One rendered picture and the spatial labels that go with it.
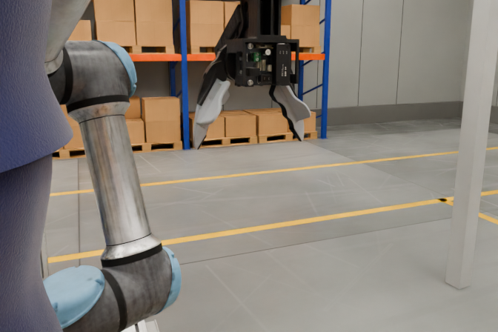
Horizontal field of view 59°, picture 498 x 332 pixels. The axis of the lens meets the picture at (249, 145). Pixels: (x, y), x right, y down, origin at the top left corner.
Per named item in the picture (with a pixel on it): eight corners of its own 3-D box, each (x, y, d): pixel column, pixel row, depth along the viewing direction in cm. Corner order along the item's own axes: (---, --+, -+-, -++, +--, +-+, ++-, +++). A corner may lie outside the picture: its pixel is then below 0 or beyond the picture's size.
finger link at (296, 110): (316, 147, 57) (279, 91, 53) (296, 139, 62) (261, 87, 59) (334, 133, 57) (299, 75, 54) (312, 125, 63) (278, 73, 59)
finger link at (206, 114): (185, 144, 50) (230, 77, 51) (175, 135, 56) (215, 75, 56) (207, 157, 52) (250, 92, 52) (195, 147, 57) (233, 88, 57)
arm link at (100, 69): (94, 331, 83) (31, 50, 83) (160, 299, 94) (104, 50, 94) (127, 341, 75) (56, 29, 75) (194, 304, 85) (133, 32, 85)
